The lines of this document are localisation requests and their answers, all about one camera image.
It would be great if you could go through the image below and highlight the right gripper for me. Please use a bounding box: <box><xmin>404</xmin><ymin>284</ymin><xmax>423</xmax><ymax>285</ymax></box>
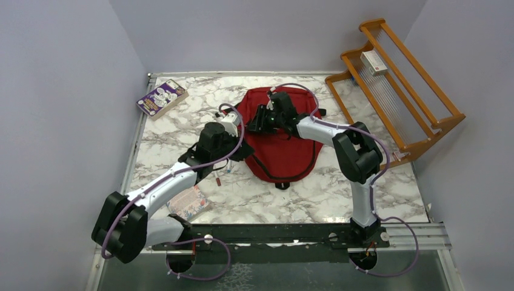
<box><xmin>247</xmin><ymin>104</ymin><xmax>284</xmax><ymax>134</ymax></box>

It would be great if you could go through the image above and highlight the red backpack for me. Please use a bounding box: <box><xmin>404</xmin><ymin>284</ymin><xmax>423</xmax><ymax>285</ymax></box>
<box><xmin>236</xmin><ymin>87</ymin><xmax>323</xmax><ymax>190</ymax></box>

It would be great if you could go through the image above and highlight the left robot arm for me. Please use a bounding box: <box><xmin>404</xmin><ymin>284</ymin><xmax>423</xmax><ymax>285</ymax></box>
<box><xmin>92</xmin><ymin>110</ymin><xmax>245</xmax><ymax>263</ymax></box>

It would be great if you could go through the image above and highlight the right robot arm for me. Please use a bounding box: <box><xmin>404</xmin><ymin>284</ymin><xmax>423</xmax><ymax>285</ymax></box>
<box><xmin>242</xmin><ymin>91</ymin><xmax>385</xmax><ymax>247</ymax></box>

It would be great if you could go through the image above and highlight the white marker red cap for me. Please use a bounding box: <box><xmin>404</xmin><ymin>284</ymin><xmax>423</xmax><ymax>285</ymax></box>
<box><xmin>214</xmin><ymin>170</ymin><xmax>222</xmax><ymax>187</ymax></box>

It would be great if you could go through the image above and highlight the purple cover book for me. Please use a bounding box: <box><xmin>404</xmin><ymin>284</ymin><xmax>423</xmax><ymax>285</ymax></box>
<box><xmin>136</xmin><ymin>79</ymin><xmax>189</xmax><ymax>121</ymax></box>

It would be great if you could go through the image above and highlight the floral cover book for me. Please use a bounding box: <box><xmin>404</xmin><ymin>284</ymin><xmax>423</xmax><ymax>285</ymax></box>
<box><xmin>166</xmin><ymin>186</ymin><xmax>210</xmax><ymax>221</ymax></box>

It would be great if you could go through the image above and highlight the white red small box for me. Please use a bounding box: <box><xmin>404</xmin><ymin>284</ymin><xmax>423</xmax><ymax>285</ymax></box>
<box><xmin>360</xmin><ymin>50</ymin><xmax>388</xmax><ymax>76</ymax></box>

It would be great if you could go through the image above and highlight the wooden rack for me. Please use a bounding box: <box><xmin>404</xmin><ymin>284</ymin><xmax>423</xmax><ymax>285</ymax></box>
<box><xmin>325</xmin><ymin>18</ymin><xmax>466</xmax><ymax>167</ymax></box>

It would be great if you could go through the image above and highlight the aluminium table frame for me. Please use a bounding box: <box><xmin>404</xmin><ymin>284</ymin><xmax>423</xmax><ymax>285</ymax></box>
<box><xmin>95</xmin><ymin>74</ymin><xmax>463</xmax><ymax>290</ymax></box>

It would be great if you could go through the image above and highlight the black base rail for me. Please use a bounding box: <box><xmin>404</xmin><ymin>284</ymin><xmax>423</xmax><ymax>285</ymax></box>
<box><xmin>152</xmin><ymin>223</ymin><xmax>390</xmax><ymax>264</ymax></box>

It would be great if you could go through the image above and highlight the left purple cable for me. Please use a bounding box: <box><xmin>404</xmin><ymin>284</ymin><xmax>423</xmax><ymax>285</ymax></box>
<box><xmin>100</xmin><ymin>103</ymin><xmax>245</xmax><ymax>282</ymax></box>

